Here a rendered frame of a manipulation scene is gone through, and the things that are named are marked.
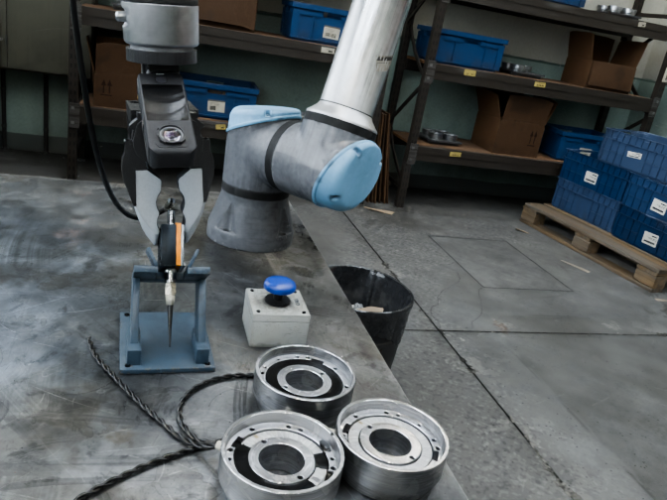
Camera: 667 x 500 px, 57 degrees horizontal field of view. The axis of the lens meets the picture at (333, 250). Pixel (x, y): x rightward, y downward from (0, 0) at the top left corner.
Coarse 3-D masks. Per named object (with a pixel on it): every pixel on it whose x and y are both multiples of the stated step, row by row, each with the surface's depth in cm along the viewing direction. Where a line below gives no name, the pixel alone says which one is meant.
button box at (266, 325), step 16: (256, 304) 75; (272, 304) 75; (288, 304) 76; (304, 304) 77; (256, 320) 73; (272, 320) 74; (288, 320) 74; (304, 320) 75; (256, 336) 74; (272, 336) 74; (288, 336) 75; (304, 336) 76
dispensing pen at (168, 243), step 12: (168, 204) 70; (168, 216) 70; (168, 228) 68; (168, 240) 67; (168, 252) 67; (168, 264) 67; (168, 276) 68; (168, 288) 68; (168, 300) 68; (168, 312) 68; (168, 324) 68
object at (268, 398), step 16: (272, 352) 67; (288, 352) 68; (304, 352) 69; (320, 352) 68; (256, 368) 63; (288, 368) 66; (304, 368) 66; (336, 368) 67; (256, 384) 62; (288, 384) 63; (304, 384) 67; (320, 384) 66; (352, 384) 63; (272, 400) 60; (288, 400) 59; (304, 400) 59; (320, 400) 59; (336, 400) 60; (320, 416) 60; (336, 416) 61
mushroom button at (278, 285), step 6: (276, 276) 77; (282, 276) 77; (264, 282) 75; (270, 282) 75; (276, 282) 75; (282, 282) 75; (288, 282) 75; (294, 282) 76; (264, 288) 75; (270, 288) 74; (276, 288) 74; (282, 288) 74; (288, 288) 74; (294, 288) 75; (276, 294) 74; (282, 294) 74; (288, 294) 74; (276, 300) 76
